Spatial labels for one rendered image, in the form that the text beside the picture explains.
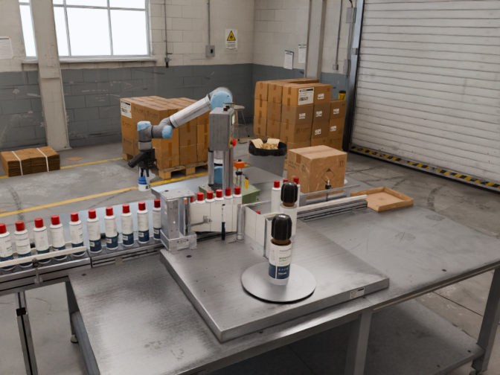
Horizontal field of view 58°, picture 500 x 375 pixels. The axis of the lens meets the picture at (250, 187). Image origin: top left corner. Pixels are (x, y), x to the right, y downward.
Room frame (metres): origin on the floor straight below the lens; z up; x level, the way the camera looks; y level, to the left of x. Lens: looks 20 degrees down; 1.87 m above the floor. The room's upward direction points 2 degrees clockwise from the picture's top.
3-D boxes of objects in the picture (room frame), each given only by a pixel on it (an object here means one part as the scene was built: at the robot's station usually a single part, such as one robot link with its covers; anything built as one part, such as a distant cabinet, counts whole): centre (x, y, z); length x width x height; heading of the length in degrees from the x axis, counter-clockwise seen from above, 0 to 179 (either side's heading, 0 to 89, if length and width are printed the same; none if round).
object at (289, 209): (2.01, -0.19, 1.03); 0.09 x 0.09 x 0.30
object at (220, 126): (2.24, 0.15, 1.38); 0.17 x 0.10 x 0.19; 175
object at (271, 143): (5.05, -0.20, 0.50); 0.42 x 0.41 x 0.28; 129
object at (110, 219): (1.87, 0.64, 0.98); 0.05 x 0.05 x 0.20
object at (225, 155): (2.33, 0.12, 1.16); 0.04 x 0.04 x 0.67; 29
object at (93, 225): (1.83, 0.70, 0.98); 0.05 x 0.05 x 0.20
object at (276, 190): (2.31, -0.15, 0.98); 0.05 x 0.05 x 0.20
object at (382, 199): (2.71, -0.85, 0.85); 0.30 x 0.26 x 0.04; 119
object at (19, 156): (5.75, 2.96, 0.11); 0.65 x 0.54 x 0.22; 126
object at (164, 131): (2.52, 0.51, 1.30); 0.11 x 0.11 x 0.08; 1
